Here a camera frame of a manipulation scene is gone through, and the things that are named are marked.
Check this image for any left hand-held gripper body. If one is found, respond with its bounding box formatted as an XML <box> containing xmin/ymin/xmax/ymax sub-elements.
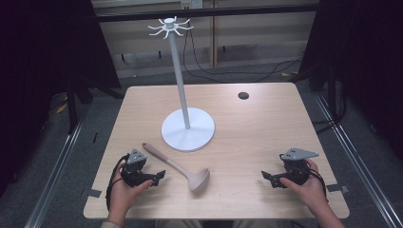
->
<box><xmin>120</xmin><ymin>148</ymin><xmax>157</xmax><ymax>188</ymax></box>

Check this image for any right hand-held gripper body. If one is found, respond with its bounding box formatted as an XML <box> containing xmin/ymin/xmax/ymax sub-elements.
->
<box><xmin>278</xmin><ymin>147</ymin><xmax>319</xmax><ymax>186</ymax></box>

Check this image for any wooden ladle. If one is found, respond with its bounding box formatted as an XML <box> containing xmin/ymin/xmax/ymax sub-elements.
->
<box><xmin>142</xmin><ymin>142</ymin><xmax>211</xmax><ymax>192</ymax></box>

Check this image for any white hook stand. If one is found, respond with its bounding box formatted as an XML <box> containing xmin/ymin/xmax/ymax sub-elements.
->
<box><xmin>147</xmin><ymin>15</ymin><xmax>217</xmax><ymax>153</ymax></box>

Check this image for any person's right hand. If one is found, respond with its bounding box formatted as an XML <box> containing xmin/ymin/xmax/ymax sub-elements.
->
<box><xmin>279</xmin><ymin>159</ymin><xmax>329</xmax><ymax>214</ymax></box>

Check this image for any person's left hand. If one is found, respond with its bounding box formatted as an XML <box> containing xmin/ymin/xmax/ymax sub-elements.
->
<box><xmin>108</xmin><ymin>162</ymin><xmax>155</xmax><ymax>219</ymax></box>

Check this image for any grey tape piece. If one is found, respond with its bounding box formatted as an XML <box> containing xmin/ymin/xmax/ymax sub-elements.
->
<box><xmin>86</xmin><ymin>188</ymin><xmax>103</xmax><ymax>199</ymax></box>
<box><xmin>325</xmin><ymin>183</ymin><xmax>350</xmax><ymax>194</ymax></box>

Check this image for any black metal stand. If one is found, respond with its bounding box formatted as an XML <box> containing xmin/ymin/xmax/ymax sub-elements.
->
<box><xmin>312</xmin><ymin>61</ymin><xmax>348</xmax><ymax>134</ymax></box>
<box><xmin>65</xmin><ymin>83</ymin><xmax>93</xmax><ymax>135</ymax></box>

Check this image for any black curtain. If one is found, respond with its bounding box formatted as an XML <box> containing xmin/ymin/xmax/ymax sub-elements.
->
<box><xmin>0</xmin><ymin>0</ymin><xmax>122</xmax><ymax>194</ymax></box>
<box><xmin>297</xmin><ymin>0</ymin><xmax>403</xmax><ymax>160</ymax></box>

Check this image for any black horizontal bar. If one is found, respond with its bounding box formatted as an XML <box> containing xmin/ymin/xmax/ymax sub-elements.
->
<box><xmin>94</xmin><ymin>3</ymin><xmax>319</xmax><ymax>23</ymax></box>

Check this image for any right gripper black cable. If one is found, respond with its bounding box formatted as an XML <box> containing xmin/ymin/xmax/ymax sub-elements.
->
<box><xmin>305</xmin><ymin>166</ymin><xmax>330</xmax><ymax>203</ymax></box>

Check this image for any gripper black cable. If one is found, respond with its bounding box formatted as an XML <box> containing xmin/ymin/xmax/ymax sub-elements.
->
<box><xmin>305</xmin><ymin>166</ymin><xmax>330</xmax><ymax>203</ymax></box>
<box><xmin>106</xmin><ymin>153</ymin><xmax>131</xmax><ymax>212</ymax></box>

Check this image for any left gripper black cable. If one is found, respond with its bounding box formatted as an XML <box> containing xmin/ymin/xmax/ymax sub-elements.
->
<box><xmin>106</xmin><ymin>153</ymin><xmax>131</xmax><ymax>212</ymax></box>

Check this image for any metal floor rail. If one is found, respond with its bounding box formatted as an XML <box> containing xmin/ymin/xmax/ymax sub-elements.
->
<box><xmin>313</xmin><ymin>91</ymin><xmax>403</xmax><ymax>228</ymax></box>
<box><xmin>24</xmin><ymin>118</ymin><xmax>84</xmax><ymax>228</ymax></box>

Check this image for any black floor cable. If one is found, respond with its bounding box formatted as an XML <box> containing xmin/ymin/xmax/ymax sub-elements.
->
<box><xmin>182</xmin><ymin>28</ymin><xmax>304</xmax><ymax>85</ymax></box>

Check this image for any white wall socket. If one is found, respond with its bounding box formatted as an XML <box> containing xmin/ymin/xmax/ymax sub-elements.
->
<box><xmin>180</xmin><ymin>0</ymin><xmax>204</xmax><ymax>10</ymax></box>

